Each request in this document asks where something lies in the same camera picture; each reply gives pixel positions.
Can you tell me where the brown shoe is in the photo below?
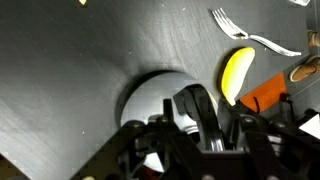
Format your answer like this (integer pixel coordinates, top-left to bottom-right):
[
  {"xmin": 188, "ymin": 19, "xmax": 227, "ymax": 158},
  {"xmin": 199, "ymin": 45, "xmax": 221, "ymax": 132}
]
[
  {"xmin": 306, "ymin": 29, "xmax": 320, "ymax": 48},
  {"xmin": 289, "ymin": 54, "xmax": 320, "ymax": 83}
]

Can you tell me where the silver fork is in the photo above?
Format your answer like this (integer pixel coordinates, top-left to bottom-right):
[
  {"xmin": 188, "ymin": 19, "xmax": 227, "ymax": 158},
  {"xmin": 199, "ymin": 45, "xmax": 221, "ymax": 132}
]
[{"xmin": 211, "ymin": 7, "xmax": 303, "ymax": 58}]

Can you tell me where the silver spoon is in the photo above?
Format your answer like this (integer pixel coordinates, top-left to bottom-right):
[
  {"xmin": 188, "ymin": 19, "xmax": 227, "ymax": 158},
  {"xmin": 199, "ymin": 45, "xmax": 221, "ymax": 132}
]
[{"xmin": 288, "ymin": 0, "xmax": 312, "ymax": 7}]

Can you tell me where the yellow toy banana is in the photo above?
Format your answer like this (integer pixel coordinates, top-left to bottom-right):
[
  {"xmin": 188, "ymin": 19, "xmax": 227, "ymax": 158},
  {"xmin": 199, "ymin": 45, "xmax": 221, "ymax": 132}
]
[{"xmin": 220, "ymin": 46, "xmax": 257, "ymax": 107}]

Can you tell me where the orange block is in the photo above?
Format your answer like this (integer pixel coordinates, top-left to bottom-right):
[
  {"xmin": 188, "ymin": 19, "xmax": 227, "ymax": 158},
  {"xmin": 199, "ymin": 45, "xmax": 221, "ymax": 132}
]
[{"xmin": 239, "ymin": 72, "xmax": 288, "ymax": 114}]

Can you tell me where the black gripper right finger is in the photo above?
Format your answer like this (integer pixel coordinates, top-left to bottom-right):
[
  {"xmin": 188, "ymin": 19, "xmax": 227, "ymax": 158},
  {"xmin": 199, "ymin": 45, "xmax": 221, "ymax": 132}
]
[{"xmin": 206, "ymin": 99, "xmax": 320, "ymax": 180}]

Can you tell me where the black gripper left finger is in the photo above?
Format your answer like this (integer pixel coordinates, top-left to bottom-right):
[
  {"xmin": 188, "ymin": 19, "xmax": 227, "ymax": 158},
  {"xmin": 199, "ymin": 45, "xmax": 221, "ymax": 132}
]
[{"xmin": 71, "ymin": 98, "xmax": 205, "ymax": 180}]

